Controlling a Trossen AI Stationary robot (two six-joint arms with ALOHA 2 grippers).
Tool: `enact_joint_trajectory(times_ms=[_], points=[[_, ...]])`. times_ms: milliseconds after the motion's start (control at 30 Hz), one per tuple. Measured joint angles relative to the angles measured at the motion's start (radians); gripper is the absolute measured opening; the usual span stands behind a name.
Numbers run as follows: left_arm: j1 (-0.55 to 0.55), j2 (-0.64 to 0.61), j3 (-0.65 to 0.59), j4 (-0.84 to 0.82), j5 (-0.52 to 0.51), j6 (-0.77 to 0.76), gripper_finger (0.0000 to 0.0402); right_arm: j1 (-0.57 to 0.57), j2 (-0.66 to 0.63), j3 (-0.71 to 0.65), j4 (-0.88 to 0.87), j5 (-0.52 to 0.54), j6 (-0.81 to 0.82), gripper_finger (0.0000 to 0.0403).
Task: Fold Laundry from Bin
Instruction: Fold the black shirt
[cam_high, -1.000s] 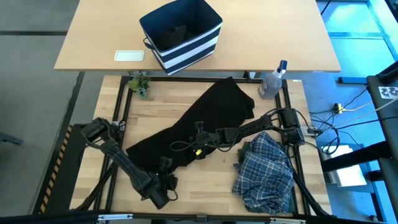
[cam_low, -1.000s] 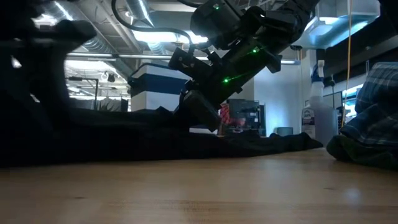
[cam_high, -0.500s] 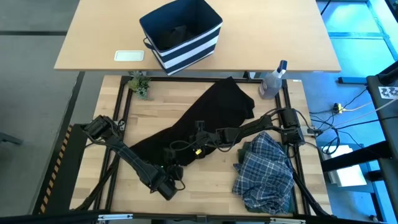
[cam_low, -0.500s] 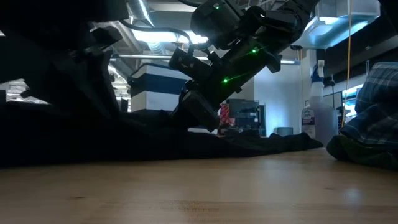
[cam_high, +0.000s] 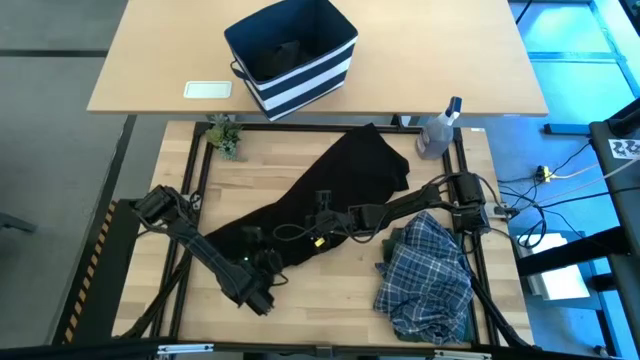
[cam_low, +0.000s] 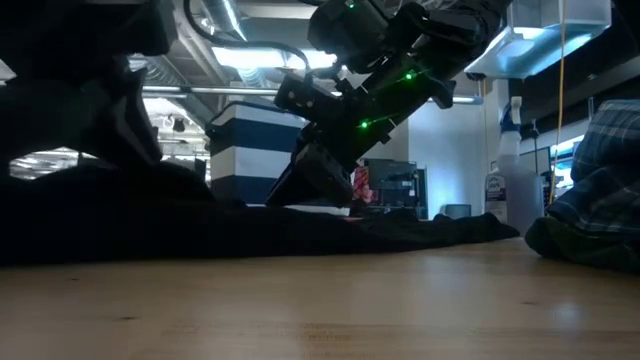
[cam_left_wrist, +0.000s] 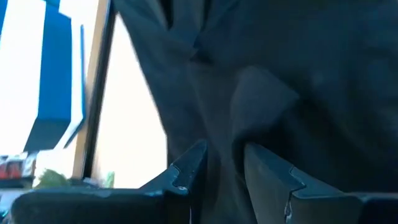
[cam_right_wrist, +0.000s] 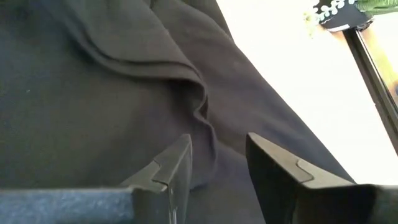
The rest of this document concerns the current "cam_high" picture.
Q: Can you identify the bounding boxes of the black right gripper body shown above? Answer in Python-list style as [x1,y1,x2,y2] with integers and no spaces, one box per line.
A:
[304,189,362,250]

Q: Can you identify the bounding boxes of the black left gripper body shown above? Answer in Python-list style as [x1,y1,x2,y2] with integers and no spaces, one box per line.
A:
[219,225,290,317]

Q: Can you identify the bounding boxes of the black cloth garment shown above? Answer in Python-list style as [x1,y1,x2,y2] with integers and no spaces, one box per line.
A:
[204,122,411,269]

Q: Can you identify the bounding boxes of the dark green button shirt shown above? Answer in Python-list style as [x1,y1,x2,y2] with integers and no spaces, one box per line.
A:
[381,227,476,347]

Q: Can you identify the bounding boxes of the blue plaid shirt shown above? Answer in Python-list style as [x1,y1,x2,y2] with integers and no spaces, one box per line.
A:
[373,209,475,346]

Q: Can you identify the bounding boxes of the navy white striped bin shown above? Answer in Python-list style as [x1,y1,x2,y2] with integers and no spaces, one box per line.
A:
[223,0,359,123]

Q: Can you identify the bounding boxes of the clear spray bottle blue nozzle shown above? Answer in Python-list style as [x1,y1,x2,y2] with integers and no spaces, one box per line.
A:
[415,95,464,162]

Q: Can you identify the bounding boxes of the small green potted plant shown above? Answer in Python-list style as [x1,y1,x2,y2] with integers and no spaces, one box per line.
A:
[205,114,247,162]

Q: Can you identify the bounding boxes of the black hazard-striped floor ramp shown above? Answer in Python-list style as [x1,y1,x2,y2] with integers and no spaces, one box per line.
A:
[52,199,146,346]

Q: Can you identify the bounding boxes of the dark crumpled garment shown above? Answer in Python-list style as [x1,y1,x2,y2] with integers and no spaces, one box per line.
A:
[249,39,317,82]

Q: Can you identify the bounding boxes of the white rectangular tray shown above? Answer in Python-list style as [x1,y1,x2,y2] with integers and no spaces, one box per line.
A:
[182,79,234,100]

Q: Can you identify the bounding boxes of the light wooden desk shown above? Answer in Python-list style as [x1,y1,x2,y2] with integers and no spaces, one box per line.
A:
[85,0,550,118]

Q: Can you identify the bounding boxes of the white box on floor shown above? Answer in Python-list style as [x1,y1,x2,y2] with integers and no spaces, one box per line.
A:
[519,232,592,302]

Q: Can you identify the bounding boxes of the grey chair leg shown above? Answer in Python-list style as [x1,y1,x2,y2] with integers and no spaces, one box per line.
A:
[0,212,39,235]

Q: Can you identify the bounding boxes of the black equipment cart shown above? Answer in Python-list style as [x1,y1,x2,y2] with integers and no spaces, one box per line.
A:
[514,97,640,360]

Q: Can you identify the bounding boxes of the white marker tag label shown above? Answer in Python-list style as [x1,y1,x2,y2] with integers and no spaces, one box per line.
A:
[607,138,640,161]

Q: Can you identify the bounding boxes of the black metal table frame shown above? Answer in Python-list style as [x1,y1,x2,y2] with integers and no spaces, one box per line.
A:
[119,120,534,357]

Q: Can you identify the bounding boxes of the black cable bundle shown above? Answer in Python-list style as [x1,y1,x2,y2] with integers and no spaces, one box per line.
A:
[464,269,531,349]
[122,244,194,339]

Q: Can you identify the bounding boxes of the silver metal bracket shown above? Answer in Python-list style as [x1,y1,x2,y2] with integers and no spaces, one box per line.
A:
[156,343,215,357]
[432,349,494,360]

